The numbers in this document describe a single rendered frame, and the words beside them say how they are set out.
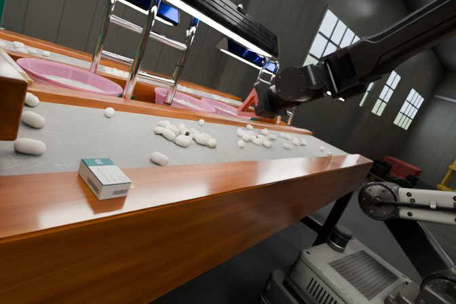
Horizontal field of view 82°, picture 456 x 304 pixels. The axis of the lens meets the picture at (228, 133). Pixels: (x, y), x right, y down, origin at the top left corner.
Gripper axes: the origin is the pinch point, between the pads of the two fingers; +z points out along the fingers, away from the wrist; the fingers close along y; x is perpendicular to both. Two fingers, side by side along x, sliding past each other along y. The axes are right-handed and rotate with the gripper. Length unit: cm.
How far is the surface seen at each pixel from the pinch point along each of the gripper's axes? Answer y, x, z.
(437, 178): -857, 89, -14
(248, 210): 6.0, 21.7, -1.6
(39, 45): 16, -51, 81
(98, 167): 35.0, 11.7, -2.1
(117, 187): 34.1, 14.4, -4.5
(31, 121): 36.5, 0.9, 16.4
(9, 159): 40.9, 8.6, 8.9
